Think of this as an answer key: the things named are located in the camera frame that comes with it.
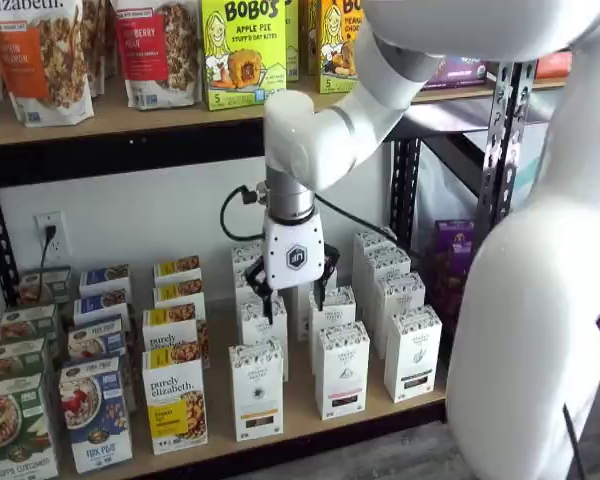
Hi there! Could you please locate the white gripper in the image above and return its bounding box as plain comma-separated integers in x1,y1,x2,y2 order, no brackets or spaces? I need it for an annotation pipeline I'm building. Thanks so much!
243,211,341,326

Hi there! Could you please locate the white box yellow strip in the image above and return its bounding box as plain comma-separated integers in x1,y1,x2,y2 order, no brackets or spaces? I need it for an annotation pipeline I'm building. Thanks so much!
228,338,286,443
233,266,264,307
230,242,265,274
236,294,290,381

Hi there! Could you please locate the white box pink strip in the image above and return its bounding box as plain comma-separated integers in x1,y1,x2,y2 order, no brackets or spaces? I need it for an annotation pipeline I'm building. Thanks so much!
307,285,358,374
313,320,371,421
286,264,339,342

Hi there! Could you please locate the white box black strip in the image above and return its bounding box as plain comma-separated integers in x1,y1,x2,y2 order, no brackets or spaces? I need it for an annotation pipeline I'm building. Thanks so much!
376,271,427,359
353,228,399,291
364,246,413,321
383,305,443,404

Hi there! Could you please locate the white yellow Purely Elizabeth box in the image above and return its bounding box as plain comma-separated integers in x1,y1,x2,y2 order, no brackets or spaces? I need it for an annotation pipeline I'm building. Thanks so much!
141,344,209,456
141,304,211,369
152,255,203,287
152,278,208,314

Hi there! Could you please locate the wooden shelf board under boxes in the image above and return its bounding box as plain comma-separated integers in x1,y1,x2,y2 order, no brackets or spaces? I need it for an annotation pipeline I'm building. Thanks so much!
54,293,449,480

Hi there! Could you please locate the blue Flax Plus oatmeal box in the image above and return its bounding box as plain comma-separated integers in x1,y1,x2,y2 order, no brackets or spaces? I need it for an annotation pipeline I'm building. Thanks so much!
59,355,134,474
73,288,132,327
78,264,133,299
67,314,129,364

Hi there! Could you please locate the green Bobo's apple pie box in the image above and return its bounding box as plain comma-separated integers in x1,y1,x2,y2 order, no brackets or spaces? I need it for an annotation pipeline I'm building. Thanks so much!
199,0,288,112

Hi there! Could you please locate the long wooden shelf board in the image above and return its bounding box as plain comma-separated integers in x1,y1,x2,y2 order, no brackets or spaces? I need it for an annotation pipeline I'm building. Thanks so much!
0,73,499,149

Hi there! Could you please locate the yellow Bobo's peanut butter box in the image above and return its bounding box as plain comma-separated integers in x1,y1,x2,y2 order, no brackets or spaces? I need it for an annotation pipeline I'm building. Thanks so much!
319,0,377,95

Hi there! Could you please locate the green oatmeal box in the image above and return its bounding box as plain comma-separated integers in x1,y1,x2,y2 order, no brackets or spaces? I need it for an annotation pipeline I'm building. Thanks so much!
0,338,47,387
18,266,74,309
0,303,61,347
0,372,60,480

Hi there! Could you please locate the purple blue snack box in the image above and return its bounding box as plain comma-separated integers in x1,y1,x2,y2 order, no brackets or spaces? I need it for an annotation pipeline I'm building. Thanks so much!
421,53,490,92

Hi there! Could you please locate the short wooden shelf board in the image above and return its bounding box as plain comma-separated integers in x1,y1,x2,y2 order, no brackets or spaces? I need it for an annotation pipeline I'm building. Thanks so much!
529,75,567,93

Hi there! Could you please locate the white sheet teal print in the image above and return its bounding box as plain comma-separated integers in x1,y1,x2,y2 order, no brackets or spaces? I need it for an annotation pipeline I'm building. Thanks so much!
418,117,552,237

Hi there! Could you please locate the red granola bag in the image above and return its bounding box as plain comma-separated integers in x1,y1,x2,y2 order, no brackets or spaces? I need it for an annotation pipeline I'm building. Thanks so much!
111,0,204,112

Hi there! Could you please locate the white granola bag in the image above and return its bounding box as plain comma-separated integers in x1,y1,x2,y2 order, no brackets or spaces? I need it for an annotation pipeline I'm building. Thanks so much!
79,0,119,99

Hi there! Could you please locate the orange granola bag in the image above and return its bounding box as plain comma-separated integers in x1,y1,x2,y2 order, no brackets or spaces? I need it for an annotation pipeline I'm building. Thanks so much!
0,0,97,129

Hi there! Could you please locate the black gripper connector cable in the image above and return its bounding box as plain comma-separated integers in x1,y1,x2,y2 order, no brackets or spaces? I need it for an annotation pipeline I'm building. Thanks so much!
219,184,267,247

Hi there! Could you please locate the black metal rack frame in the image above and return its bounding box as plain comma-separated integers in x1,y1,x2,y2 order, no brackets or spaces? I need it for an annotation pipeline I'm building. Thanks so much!
0,58,539,480

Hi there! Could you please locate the white wall outlet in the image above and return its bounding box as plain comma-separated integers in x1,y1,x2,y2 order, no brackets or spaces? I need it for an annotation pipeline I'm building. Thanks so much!
34,212,68,262

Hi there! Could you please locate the black power plug cord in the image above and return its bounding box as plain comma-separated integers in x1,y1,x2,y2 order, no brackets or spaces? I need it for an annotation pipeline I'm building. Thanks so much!
38,224,59,301

